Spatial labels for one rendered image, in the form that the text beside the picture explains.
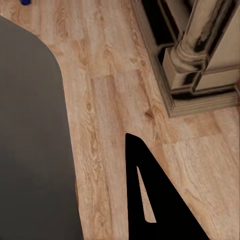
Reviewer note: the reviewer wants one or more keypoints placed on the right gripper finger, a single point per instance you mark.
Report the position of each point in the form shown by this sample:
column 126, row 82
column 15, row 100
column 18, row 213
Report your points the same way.
column 174, row 220

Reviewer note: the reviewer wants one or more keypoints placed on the wood fireplace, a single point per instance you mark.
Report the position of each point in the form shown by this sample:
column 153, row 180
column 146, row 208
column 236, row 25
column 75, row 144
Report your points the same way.
column 194, row 50

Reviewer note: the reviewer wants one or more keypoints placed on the trash can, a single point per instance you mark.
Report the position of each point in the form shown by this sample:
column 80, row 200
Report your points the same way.
column 38, row 186

